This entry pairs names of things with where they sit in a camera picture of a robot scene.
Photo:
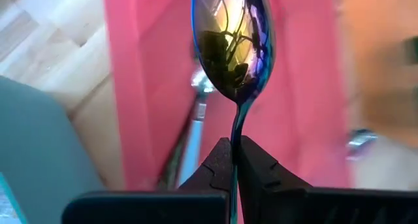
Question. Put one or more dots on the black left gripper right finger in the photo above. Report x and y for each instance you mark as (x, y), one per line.
(326, 207)

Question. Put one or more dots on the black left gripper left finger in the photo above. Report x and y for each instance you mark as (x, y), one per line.
(147, 207)

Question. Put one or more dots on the iridescent rainbow spoon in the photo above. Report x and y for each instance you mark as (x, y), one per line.
(233, 47)

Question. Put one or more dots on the pink plastic bin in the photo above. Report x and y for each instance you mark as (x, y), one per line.
(147, 87)

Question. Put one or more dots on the orange translucent plastic bin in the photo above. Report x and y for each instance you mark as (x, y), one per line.
(375, 21)

